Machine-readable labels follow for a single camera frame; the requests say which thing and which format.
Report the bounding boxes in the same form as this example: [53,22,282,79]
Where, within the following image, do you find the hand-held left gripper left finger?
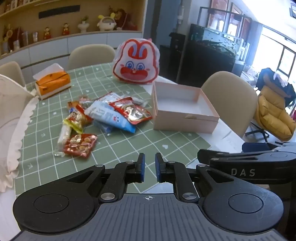
[67,152,146,204]

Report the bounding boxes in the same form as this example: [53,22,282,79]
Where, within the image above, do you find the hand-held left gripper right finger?
[155,152,234,202]

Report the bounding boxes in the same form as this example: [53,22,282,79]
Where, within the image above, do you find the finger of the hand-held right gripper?
[197,149,232,166]
[242,142,277,152]

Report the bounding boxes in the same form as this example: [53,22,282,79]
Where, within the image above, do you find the white cardboard box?
[151,81,220,134]

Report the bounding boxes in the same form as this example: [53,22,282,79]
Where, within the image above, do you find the large red snack packet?
[109,97,153,126]

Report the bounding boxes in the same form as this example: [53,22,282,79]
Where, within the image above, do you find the small red snack packet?
[63,134,98,158]

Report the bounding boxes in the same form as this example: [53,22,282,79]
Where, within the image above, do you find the light blue white snack packet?
[84,92,137,133]

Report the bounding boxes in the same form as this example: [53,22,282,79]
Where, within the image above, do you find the silver white snack packet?
[125,95,149,107]

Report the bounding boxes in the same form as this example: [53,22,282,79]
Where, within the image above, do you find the yellow red snack packet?
[63,108,93,134]

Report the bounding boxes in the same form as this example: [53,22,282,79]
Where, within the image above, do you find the long white snack packet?
[55,122,73,156]

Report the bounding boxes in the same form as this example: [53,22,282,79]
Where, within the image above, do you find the orange pastry packet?
[67,101,80,112]

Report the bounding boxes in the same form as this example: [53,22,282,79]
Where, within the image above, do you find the green checkered tablecloth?
[14,62,212,194]

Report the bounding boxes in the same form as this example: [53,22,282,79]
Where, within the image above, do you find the beige dining chair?
[201,71,259,139]
[0,61,26,87]
[68,44,116,70]

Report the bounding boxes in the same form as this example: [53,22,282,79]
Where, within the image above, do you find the yellow cushioned armchair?
[245,67,296,142]

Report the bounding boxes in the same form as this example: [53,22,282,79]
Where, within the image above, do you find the black fish tank cabinet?
[178,23,240,88]

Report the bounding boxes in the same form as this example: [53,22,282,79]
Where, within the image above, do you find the window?
[261,25,296,78]

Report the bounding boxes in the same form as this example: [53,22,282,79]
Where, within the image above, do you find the small black cabinet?
[159,32,186,81]

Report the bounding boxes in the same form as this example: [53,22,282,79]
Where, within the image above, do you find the red white rabbit bag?
[112,38,160,85]

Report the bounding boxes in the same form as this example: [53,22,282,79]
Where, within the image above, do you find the orange tissue box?
[33,63,71,100]

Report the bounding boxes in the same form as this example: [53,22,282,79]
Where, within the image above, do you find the white lace cloth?
[0,74,39,193]

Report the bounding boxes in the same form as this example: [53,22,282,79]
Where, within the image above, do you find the white yellow plush toy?
[97,13,116,31]

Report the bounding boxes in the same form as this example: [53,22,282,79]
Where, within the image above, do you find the brown plush lion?
[113,8,137,30]

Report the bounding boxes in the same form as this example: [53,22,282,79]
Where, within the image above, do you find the white sideboard cabinet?
[0,30,144,70]

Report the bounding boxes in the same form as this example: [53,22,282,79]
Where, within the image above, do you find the white vase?
[77,16,90,33]

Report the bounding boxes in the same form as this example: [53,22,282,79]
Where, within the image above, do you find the gold red trophy ornaments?
[2,24,23,54]

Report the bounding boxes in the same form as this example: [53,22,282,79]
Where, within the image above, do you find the wooden wall shelf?
[0,0,148,57]

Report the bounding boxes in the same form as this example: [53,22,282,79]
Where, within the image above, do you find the black bar on shelf wall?
[38,5,80,19]

